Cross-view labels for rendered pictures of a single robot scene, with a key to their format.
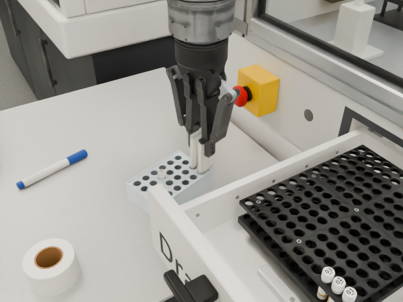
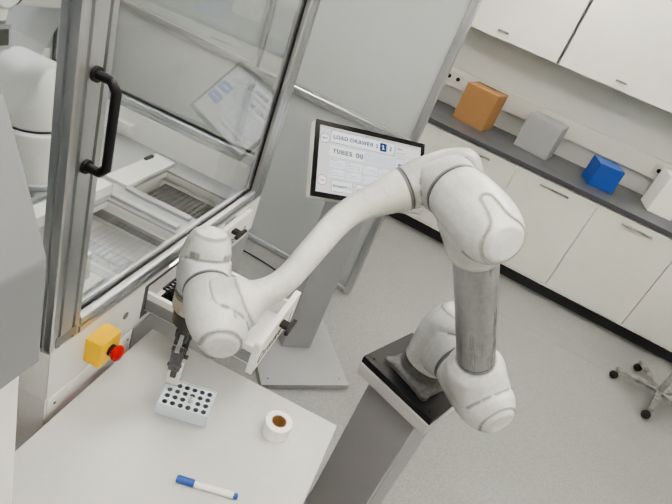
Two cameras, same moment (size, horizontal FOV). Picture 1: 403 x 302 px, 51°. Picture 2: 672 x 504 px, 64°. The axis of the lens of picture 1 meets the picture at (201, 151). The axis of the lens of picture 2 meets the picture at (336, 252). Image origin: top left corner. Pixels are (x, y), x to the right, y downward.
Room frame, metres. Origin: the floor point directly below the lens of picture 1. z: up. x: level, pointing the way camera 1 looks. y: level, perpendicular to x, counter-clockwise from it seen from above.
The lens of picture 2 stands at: (1.12, 0.78, 1.85)
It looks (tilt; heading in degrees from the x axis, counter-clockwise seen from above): 30 degrees down; 219
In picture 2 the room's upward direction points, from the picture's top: 22 degrees clockwise
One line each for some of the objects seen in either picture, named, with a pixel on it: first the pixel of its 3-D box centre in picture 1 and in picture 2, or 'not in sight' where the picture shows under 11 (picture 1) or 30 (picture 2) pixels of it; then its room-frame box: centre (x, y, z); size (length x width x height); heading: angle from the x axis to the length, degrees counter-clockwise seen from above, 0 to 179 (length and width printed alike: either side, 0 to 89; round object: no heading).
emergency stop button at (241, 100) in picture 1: (241, 95); (115, 352); (0.68, -0.07, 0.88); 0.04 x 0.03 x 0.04; 32
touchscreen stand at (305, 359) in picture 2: not in sight; (325, 273); (-0.52, -0.56, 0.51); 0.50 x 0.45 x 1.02; 68
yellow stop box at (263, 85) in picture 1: (255, 90); (103, 345); (0.70, -0.10, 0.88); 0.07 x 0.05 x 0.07; 32
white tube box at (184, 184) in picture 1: (170, 184); (186, 402); (0.54, 0.05, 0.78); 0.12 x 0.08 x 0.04; 137
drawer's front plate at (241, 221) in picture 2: not in sight; (228, 237); (0.16, -0.46, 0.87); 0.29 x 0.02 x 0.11; 32
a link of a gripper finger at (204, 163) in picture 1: (205, 153); not in sight; (0.55, -0.01, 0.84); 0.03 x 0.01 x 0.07; 137
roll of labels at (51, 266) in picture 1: (51, 266); (277, 426); (0.37, 0.21, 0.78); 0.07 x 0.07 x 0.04
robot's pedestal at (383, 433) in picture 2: not in sight; (374, 450); (-0.18, 0.23, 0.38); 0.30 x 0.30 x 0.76; 6
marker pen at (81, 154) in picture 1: (53, 168); (207, 487); (0.60, 0.27, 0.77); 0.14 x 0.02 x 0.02; 135
